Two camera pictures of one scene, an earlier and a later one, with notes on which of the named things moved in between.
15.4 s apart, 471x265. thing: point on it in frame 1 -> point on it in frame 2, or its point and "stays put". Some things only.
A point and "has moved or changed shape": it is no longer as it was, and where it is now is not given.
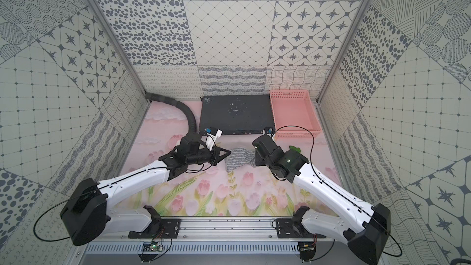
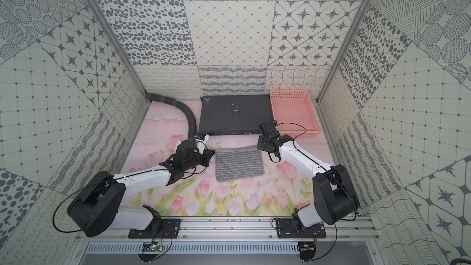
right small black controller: x=307 y=250 stays put
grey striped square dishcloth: x=238 y=157 has moved or changed shape
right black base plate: x=295 y=227 stays put
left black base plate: x=159 y=228 stays put
